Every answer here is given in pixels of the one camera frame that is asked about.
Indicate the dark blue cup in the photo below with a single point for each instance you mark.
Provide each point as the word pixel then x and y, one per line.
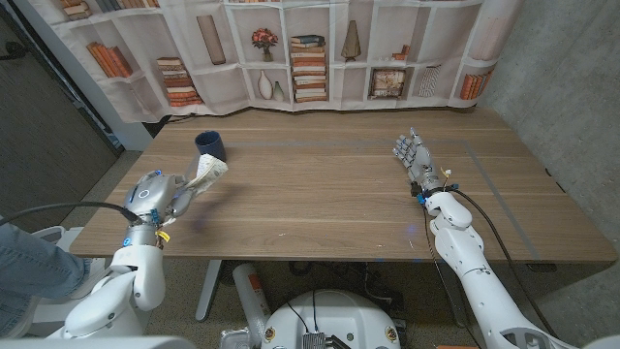
pixel 210 143

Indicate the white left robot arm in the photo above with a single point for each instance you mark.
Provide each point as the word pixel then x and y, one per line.
pixel 140 276

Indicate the white table leg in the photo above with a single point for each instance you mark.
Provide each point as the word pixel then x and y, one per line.
pixel 209 291

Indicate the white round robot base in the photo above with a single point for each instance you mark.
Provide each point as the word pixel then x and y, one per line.
pixel 334 315

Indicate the printed bookshelf backdrop cloth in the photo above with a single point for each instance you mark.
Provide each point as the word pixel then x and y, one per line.
pixel 218 87

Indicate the white cylinder with orange label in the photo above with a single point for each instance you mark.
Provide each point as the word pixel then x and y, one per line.
pixel 252 295

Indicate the white plastic platform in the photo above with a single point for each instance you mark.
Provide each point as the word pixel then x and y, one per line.
pixel 53 310

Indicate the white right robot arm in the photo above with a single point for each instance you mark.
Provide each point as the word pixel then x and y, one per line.
pixel 484 291

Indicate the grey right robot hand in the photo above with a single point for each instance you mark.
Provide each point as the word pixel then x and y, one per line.
pixel 420 157

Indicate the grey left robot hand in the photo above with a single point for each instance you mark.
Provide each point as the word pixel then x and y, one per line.
pixel 150 196

